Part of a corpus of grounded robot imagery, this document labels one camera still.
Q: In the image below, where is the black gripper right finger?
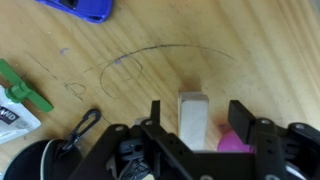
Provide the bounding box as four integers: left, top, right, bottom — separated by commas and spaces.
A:
228, 99, 284, 154

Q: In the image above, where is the pink ball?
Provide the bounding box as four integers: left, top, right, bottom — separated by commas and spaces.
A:
216, 129, 256, 154

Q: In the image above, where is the white toy package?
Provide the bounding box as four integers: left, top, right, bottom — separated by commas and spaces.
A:
0, 84, 43, 146

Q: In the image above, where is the light wooden block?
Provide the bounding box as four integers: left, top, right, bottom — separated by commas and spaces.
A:
177, 90, 210, 152

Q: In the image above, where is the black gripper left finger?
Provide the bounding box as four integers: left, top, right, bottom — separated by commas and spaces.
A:
141, 99, 198, 158

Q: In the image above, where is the blue toy car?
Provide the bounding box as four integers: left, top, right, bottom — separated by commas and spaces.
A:
34, 0, 114, 24

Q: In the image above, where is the green plastic propeller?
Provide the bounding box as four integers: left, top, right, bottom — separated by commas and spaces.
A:
0, 58, 55, 113

